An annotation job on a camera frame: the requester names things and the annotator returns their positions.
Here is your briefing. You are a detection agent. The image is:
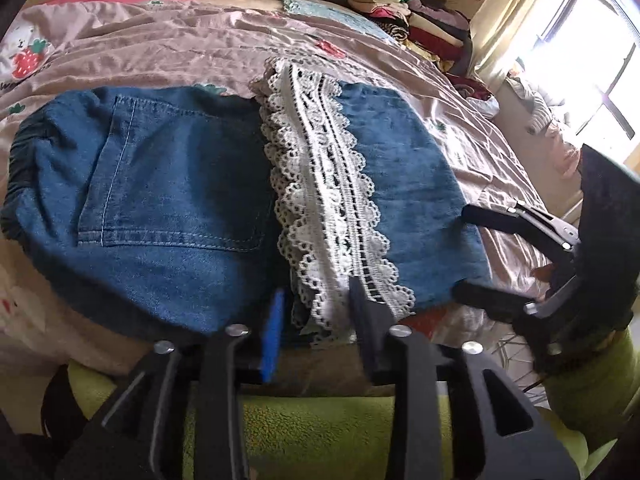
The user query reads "pile of folded clothes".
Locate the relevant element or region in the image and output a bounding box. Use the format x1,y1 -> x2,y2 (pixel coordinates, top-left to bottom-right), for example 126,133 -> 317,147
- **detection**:
348,0 -> 473,73

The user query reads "cream curtain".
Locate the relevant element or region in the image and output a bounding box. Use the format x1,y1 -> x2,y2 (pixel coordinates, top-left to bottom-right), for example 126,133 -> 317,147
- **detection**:
472,0 -> 586,91

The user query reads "window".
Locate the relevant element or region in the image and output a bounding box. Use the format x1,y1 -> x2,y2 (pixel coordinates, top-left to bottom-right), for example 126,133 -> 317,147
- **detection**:
510,0 -> 640,141

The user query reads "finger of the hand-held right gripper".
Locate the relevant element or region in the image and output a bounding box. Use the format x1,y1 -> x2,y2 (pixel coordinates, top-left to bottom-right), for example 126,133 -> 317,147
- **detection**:
452,280 -> 576,331
461,200 -> 576,251

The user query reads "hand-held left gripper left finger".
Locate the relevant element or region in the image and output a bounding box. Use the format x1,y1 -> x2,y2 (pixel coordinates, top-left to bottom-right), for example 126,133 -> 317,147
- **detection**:
55,289 -> 287,480

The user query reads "pink floral cloth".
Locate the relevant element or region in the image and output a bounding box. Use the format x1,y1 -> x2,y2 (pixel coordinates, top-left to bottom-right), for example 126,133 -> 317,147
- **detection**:
542,120 -> 586,181

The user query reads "pink strawberry print duvet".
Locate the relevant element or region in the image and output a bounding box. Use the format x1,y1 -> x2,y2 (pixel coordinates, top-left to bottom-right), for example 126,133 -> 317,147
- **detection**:
0,0 -> 556,376

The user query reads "green fleece cloth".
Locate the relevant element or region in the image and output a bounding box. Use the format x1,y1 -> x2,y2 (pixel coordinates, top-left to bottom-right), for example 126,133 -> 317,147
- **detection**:
67,330 -> 640,480

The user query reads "light blue patterned cloth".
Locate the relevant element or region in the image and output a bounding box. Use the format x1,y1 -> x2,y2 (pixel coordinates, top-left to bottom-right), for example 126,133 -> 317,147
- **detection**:
280,0 -> 401,43

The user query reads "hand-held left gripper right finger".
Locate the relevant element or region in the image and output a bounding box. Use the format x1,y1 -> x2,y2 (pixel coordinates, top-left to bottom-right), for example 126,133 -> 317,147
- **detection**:
347,276 -> 581,480

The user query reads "blue denim pants lace trim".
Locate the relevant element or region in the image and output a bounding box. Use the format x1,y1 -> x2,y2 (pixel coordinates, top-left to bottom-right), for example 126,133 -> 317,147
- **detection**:
0,57 -> 493,348

